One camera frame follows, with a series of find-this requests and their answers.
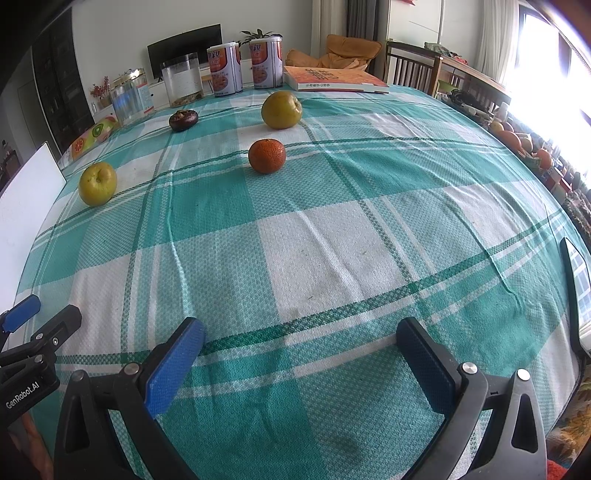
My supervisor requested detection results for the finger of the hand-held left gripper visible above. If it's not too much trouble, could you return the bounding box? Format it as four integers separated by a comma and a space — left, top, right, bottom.
27, 304, 83, 366
0, 294, 42, 346

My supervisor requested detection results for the window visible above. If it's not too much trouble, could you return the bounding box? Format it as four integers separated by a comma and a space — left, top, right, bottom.
512, 0, 591, 155

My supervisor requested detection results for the dark purple mangosteen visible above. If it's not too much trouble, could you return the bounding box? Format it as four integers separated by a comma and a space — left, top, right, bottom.
168, 109, 200, 133

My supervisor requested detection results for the black television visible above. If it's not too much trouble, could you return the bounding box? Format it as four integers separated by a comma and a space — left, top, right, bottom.
146, 24, 223, 71

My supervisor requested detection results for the white sheer curtain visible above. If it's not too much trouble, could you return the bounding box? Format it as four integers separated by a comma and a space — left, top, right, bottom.
480, 0, 523, 85

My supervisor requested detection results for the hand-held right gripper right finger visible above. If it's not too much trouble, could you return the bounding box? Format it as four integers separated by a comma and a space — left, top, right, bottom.
396, 317, 549, 480

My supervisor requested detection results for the black smartphone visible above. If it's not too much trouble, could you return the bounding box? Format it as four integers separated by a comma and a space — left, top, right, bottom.
560, 237, 591, 357

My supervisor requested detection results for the green potted plant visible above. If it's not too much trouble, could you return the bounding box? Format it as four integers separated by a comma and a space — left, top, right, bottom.
239, 28, 281, 48

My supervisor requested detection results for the teal checked tablecloth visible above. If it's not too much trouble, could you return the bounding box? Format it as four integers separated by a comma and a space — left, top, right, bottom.
25, 84, 588, 480

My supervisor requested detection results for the glass jar with gold lid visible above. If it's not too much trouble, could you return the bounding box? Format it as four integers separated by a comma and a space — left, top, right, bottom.
109, 68, 155, 128

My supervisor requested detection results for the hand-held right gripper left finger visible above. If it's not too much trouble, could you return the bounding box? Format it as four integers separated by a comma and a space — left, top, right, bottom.
54, 317, 206, 480

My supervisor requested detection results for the fruit print pouch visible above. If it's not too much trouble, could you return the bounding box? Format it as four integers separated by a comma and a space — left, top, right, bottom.
65, 116, 119, 162

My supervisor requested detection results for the clear jar with black lid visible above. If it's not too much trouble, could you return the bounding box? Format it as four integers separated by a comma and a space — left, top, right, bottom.
160, 52, 205, 108

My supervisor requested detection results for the orange bean bag chair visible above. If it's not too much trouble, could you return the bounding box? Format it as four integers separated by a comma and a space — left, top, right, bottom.
285, 34, 384, 75

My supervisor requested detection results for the orange book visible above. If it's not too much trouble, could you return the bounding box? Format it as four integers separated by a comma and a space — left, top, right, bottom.
283, 65, 391, 95

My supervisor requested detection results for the red flower bouquet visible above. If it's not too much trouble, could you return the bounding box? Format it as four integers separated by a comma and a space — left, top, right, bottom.
90, 76, 112, 110

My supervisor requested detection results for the dark wooden chair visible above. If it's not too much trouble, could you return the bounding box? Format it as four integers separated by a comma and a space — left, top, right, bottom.
385, 40, 445, 96

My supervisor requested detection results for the white foam box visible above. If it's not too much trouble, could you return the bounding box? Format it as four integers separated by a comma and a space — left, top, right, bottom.
0, 142, 66, 301

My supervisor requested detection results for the grey curtain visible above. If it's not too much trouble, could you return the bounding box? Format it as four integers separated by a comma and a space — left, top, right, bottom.
345, 0, 391, 43

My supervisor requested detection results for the yellow-green apple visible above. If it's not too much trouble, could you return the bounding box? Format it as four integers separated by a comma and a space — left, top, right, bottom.
261, 90, 304, 130
78, 161, 118, 207

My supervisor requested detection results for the red labelled can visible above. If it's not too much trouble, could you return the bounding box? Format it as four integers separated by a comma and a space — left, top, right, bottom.
249, 36, 284, 90
206, 42, 244, 99

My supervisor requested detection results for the small dark tangerine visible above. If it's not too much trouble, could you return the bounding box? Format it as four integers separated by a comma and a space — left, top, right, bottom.
248, 138, 287, 175

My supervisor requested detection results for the dark display cabinet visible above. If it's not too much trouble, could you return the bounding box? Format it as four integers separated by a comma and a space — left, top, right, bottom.
29, 8, 96, 154

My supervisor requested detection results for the floral patterned cloth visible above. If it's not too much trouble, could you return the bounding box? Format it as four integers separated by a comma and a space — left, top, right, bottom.
545, 369, 591, 480

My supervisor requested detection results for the wooden desk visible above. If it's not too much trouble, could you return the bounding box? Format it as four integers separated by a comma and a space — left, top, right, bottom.
433, 42, 512, 108

